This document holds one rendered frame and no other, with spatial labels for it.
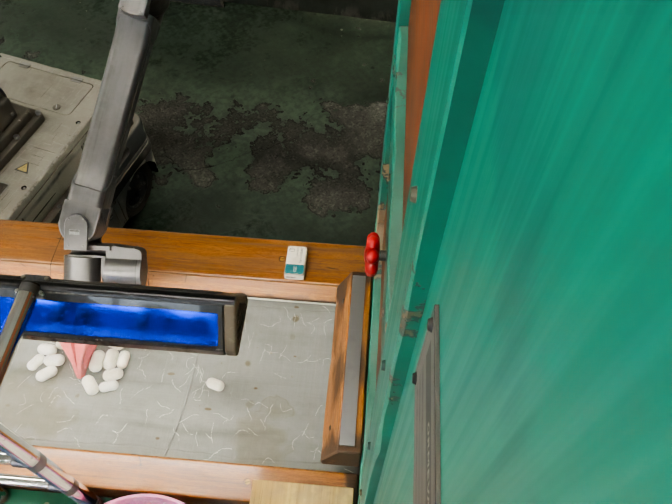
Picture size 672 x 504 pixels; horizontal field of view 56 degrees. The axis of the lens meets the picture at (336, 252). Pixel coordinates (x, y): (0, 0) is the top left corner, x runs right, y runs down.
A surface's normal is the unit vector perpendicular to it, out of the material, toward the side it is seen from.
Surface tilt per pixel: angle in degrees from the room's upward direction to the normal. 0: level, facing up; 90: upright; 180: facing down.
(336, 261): 0
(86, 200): 40
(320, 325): 0
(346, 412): 0
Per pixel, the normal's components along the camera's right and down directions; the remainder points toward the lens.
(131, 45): 0.11, 0.16
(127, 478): 0.01, -0.55
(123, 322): -0.07, 0.40
